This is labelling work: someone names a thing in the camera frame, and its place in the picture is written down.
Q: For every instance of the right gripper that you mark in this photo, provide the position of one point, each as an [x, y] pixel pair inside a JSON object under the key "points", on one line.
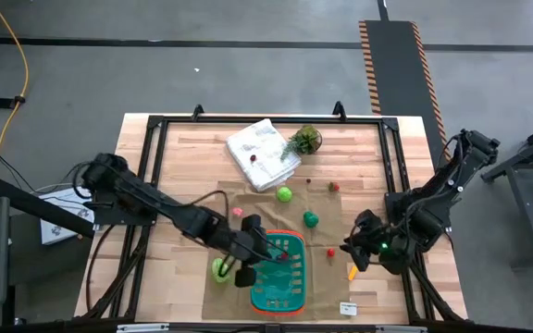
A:
{"points": [[368, 231]]}

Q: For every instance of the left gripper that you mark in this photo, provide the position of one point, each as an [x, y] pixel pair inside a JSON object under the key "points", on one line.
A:
{"points": [[248, 240]]}

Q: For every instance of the yellow toy corn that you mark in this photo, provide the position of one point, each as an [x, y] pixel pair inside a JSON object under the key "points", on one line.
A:
{"points": [[352, 273]]}

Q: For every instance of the red toy tomato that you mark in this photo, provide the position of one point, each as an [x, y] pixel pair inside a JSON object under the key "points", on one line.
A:
{"points": [[330, 252]]}

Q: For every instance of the dark green toy pepper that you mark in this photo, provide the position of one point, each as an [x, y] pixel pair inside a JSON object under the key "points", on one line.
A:
{"points": [[311, 219]]}

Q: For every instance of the pink toy peach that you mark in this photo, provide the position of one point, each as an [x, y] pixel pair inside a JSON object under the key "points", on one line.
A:
{"points": [[237, 212]]}

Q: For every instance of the light green toy apple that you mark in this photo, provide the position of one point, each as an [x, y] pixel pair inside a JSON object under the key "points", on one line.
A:
{"points": [[284, 194]]}

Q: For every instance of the light green sliced toy vegetable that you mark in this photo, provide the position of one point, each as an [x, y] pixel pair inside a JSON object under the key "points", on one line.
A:
{"points": [[217, 273]]}

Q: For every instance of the red toy strawberry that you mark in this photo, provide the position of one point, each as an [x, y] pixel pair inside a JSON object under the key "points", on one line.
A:
{"points": [[334, 187]]}

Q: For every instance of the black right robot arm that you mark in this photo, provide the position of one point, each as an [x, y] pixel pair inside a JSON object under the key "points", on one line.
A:
{"points": [[437, 194]]}

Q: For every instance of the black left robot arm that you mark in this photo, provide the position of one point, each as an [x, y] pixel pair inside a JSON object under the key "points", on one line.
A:
{"points": [[155, 200]]}

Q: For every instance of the white label card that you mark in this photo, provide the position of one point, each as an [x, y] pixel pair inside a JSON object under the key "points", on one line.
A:
{"points": [[348, 309]]}

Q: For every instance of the brown paper mat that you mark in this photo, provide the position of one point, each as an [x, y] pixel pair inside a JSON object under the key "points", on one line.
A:
{"points": [[229, 300]]}

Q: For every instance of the white folded towel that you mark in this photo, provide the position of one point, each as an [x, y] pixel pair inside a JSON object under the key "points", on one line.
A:
{"points": [[271, 171]]}

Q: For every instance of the silver aluminium bar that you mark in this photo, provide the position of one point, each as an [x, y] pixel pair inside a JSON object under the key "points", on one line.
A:
{"points": [[400, 329], [141, 328]]}

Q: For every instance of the potted succulent plant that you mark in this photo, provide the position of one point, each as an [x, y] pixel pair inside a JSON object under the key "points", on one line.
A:
{"points": [[306, 140]]}

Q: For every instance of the grey metal stand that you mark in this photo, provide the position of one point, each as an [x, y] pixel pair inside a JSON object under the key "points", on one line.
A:
{"points": [[529, 213]]}

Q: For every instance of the black mat with striped edges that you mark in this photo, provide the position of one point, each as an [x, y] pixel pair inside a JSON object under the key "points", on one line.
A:
{"points": [[396, 69]]}

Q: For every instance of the white cardboard box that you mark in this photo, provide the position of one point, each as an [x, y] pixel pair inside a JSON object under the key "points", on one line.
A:
{"points": [[63, 226]]}

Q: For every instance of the black diagonal beam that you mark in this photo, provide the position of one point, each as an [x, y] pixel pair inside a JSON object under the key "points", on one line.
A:
{"points": [[40, 208]]}

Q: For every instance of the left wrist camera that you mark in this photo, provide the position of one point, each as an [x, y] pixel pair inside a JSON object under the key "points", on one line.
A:
{"points": [[245, 277]]}

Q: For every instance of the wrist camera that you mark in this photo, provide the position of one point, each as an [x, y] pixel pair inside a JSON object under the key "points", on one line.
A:
{"points": [[393, 259], [245, 277]]}

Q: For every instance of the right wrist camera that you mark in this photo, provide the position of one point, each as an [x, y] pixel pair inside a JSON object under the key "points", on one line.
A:
{"points": [[393, 259]]}

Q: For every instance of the black metal table frame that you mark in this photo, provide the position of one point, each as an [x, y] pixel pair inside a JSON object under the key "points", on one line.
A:
{"points": [[271, 119]]}

